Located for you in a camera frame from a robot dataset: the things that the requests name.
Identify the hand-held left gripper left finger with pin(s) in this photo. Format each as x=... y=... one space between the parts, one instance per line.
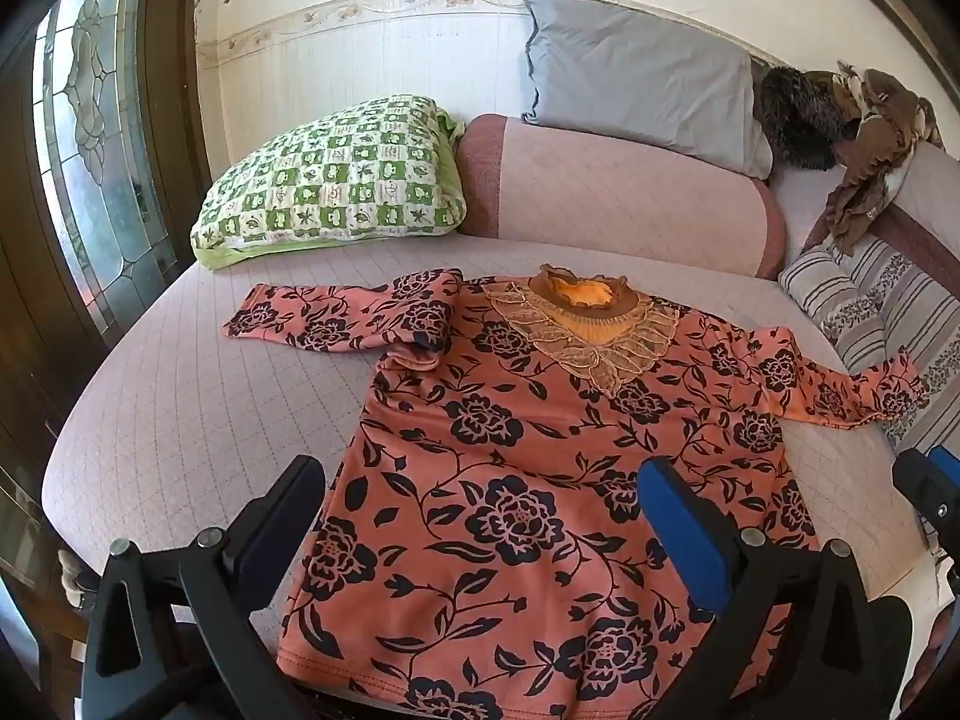
x=277 y=510

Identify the orange floral long-sleeve shirt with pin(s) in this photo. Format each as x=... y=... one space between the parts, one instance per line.
x=525 y=480

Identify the brown ruffled cloth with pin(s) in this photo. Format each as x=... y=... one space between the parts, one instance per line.
x=870 y=157

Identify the grey pillow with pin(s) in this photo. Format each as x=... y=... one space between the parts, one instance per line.
x=645 y=82

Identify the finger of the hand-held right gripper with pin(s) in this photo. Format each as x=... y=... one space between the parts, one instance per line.
x=934 y=491

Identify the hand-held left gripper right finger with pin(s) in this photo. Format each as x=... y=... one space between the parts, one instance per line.
x=686 y=540

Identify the striped grey blanket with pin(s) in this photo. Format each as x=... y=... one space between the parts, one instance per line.
x=877 y=300

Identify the stained glass window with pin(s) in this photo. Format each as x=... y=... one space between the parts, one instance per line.
x=97 y=135

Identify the green checked pillow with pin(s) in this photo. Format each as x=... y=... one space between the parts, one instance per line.
x=337 y=172

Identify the beige fuzzy object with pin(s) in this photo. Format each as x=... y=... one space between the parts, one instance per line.
x=73 y=577

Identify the pink quilted bed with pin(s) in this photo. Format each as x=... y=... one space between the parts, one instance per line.
x=195 y=420

